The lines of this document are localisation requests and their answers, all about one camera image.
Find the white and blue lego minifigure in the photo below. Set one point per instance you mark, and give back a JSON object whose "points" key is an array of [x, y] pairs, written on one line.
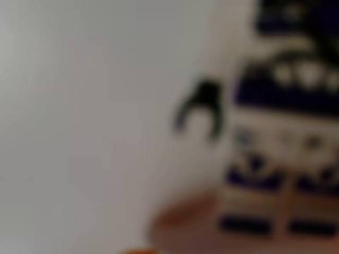
{"points": [[278, 119]]}

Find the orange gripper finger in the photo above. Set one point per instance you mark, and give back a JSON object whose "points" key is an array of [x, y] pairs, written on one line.
{"points": [[182, 211]]}

